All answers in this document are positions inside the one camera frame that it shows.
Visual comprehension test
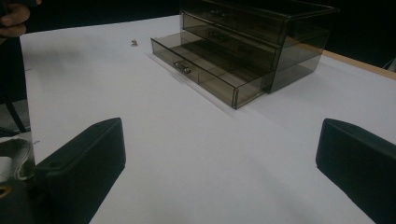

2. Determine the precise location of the smoked clear drawer cabinet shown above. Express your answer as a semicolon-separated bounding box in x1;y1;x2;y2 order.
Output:
178;0;341;94

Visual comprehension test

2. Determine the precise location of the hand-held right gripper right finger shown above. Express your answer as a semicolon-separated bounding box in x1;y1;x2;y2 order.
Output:
315;118;396;224

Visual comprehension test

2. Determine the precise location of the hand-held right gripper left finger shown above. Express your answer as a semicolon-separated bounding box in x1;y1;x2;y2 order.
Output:
33;117;127;224

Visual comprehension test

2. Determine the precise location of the white grey cloth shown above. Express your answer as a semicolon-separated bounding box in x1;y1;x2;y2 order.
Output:
0;136;35;183

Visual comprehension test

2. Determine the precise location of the dark metal stand leg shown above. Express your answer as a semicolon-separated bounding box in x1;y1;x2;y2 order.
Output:
4;102;28;133

